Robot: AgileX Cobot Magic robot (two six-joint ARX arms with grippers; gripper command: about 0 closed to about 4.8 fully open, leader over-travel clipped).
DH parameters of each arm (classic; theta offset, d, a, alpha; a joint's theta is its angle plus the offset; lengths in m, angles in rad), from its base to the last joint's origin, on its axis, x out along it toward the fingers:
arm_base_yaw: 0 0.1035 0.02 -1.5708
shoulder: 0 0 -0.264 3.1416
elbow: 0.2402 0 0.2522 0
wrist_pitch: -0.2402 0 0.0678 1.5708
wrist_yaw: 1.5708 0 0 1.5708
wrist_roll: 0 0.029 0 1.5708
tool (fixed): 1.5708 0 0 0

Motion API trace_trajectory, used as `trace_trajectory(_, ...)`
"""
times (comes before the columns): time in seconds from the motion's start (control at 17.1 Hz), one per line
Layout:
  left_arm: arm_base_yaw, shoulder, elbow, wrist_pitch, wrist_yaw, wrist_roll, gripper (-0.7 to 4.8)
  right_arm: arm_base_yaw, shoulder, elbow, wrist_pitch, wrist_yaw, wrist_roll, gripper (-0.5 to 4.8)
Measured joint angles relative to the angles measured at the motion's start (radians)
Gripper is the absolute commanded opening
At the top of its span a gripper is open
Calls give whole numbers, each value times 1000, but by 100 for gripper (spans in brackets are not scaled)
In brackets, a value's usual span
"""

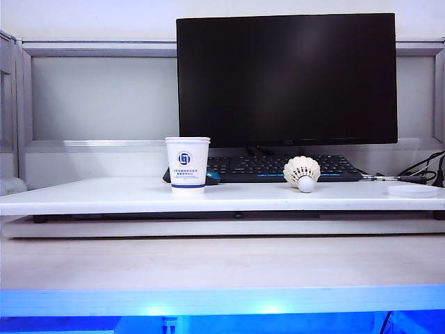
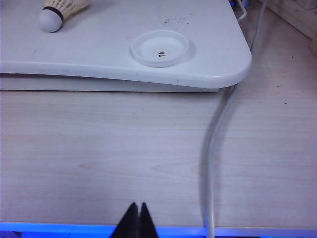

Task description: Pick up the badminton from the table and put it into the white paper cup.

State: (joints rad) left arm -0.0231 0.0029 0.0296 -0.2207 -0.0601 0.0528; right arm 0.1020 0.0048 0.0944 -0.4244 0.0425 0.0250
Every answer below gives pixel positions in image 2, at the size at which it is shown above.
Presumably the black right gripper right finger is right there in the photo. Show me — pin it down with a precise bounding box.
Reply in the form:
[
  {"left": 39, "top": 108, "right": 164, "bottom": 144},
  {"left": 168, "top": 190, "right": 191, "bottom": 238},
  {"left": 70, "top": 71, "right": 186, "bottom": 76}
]
[{"left": 139, "top": 202, "right": 159, "bottom": 238}]

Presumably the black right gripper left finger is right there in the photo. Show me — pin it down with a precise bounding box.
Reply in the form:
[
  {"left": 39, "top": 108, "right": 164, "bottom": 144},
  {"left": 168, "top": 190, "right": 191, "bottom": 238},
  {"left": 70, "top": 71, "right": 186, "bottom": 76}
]
[{"left": 112, "top": 202, "right": 139, "bottom": 238}]

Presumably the white feather shuttlecock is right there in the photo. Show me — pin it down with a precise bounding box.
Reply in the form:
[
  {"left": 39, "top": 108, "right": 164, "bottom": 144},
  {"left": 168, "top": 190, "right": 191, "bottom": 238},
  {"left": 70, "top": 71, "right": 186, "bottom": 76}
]
[{"left": 38, "top": 0, "right": 92, "bottom": 33}]

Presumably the blue lit table edge strip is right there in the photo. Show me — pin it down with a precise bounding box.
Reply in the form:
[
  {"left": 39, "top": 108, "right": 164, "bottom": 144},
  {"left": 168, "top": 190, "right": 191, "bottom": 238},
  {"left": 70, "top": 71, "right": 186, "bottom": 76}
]
[{"left": 0, "top": 222, "right": 317, "bottom": 238}]

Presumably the white raised desk board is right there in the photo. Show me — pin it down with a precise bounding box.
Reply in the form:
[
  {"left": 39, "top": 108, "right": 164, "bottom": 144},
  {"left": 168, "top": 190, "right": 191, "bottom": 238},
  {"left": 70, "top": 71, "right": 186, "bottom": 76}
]
[{"left": 0, "top": 0, "right": 253, "bottom": 94}]

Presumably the thick white cable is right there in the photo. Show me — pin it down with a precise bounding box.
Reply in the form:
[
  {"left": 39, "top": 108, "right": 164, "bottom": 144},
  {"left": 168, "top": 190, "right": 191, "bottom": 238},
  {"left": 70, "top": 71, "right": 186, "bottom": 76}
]
[{"left": 200, "top": 0, "right": 268, "bottom": 238}]

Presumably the thin white cable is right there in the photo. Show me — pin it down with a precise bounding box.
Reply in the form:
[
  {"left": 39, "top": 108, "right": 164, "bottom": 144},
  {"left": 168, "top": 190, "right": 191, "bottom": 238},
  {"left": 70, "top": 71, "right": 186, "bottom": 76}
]
[{"left": 232, "top": 0, "right": 249, "bottom": 21}]

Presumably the light wooden frame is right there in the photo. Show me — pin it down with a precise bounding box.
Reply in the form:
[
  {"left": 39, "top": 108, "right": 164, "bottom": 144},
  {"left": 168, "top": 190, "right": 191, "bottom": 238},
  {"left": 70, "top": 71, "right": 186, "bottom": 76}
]
[{"left": 257, "top": 0, "right": 317, "bottom": 41}]

